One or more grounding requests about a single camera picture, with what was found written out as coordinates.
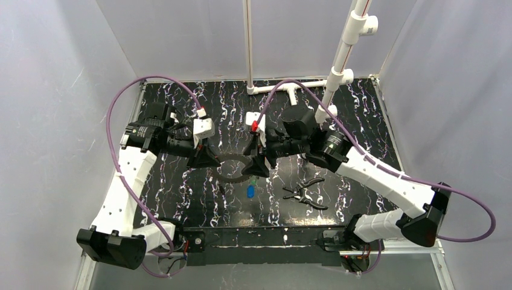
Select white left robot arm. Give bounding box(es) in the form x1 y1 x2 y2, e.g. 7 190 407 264
76 103 220 269

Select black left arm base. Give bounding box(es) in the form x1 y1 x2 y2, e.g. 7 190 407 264
146 228 206 254

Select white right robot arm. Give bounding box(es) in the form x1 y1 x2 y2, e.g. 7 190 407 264
242 105 451 247

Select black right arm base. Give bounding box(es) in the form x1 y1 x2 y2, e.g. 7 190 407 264
314 229 385 276

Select blue key tag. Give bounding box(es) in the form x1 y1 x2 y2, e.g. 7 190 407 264
246 184 255 199

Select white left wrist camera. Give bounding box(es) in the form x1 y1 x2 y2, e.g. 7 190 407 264
193 108 216 148

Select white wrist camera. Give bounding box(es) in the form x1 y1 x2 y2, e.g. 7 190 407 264
245 112 266 147
193 108 216 148

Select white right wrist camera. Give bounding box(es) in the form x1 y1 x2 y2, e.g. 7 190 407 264
245 112 266 147

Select black handled pliers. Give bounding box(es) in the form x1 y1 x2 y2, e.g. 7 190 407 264
282 178 330 211

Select white PVC pipe frame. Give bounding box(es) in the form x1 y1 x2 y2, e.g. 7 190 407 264
243 0 380 125

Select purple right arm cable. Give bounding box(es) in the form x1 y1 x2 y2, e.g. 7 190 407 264
255 79 497 275

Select aluminium front rail frame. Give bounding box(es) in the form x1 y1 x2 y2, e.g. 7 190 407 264
75 240 454 289

